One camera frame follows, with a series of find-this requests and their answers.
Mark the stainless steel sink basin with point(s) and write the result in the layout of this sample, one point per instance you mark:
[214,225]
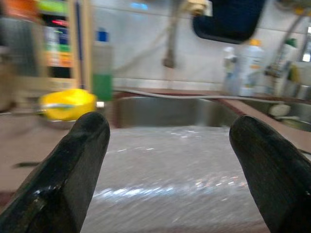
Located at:
[296,116]
[170,111]

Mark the white bottle green cap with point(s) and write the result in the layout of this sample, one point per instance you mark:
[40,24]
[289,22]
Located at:
[290,55]

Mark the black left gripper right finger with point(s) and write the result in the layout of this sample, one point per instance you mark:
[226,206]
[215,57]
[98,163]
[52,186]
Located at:
[277,184]

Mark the grey wall tap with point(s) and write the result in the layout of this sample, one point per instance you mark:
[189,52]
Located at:
[171,36]

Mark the cream water ionizer machine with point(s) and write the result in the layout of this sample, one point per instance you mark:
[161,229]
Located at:
[63,43]

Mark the clear spray bottle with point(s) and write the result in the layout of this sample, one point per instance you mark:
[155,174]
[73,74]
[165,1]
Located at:
[229,70]

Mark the yellow plastic cup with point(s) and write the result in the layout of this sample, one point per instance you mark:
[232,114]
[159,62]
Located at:
[73,99]

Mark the chrome sink faucet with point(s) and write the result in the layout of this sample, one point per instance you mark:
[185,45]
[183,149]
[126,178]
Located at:
[292,26]

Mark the green soap bottle blue cap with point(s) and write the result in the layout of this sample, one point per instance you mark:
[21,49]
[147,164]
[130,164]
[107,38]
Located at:
[102,72]

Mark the white bottle yellow cap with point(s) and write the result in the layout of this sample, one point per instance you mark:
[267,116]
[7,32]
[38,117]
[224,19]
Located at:
[252,68]

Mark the clear bubble wrap sheet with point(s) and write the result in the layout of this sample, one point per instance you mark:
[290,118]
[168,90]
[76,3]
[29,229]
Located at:
[170,170]

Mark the yellow sponge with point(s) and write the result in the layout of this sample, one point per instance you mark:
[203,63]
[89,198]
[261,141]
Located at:
[295,72]

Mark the black hanging tray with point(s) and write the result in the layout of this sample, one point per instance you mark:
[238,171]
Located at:
[228,19]

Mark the glass jar orange lid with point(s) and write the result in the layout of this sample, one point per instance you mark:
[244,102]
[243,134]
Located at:
[19,48]

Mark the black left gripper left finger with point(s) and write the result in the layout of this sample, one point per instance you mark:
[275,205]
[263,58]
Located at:
[60,184]

